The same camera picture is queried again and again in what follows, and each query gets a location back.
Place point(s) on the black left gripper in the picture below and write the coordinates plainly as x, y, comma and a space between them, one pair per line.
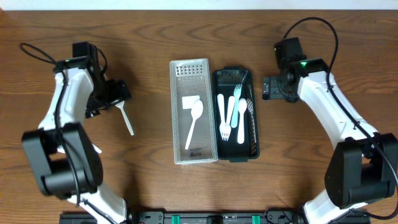
117, 91

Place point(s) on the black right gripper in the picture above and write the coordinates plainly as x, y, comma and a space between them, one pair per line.
270, 89

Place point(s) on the white slim plastic fork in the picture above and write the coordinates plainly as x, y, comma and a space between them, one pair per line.
236, 94

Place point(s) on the white wide-handled plastic spoon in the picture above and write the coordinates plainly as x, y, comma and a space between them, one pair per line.
242, 106

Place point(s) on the white wide-handled plastic fork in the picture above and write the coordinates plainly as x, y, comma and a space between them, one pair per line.
220, 100

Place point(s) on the white slim plastic spoon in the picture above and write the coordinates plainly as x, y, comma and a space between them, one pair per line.
196, 112

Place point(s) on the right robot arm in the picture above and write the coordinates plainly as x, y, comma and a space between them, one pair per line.
362, 169

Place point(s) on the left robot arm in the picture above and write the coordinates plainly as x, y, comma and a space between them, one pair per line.
63, 159

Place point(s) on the dark green plastic basket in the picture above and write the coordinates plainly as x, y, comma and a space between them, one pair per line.
224, 82

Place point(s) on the white perforated plastic basket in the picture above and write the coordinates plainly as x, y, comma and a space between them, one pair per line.
190, 81

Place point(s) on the black mounting rail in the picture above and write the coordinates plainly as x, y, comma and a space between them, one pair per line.
158, 217

